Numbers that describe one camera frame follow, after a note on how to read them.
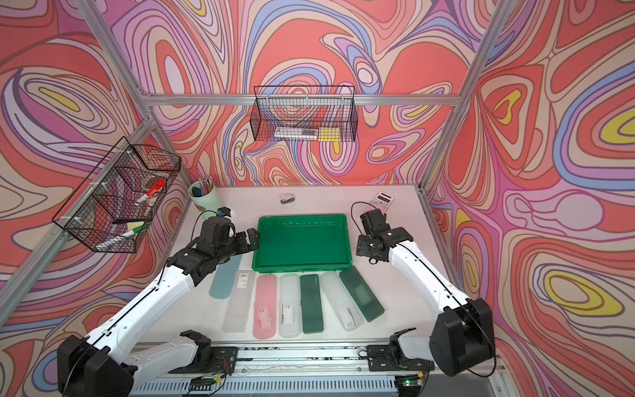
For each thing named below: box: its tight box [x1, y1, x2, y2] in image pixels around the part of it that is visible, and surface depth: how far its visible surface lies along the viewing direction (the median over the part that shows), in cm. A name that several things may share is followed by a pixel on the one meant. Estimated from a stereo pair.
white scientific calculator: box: [370, 191, 396, 214], surface depth 117 cm
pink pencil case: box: [253, 273, 278, 340], surface depth 84 cm
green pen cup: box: [187, 179, 218, 211], surface depth 101 cm
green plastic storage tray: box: [251, 214, 354, 274], surface depth 103 cm
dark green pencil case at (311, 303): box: [300, 273, 325, 335], surface depth 84 cm
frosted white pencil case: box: [319, 271, 364, 333], surface depth 86 cm
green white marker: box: [95, 224, 148, 251], surface depth 73 cm
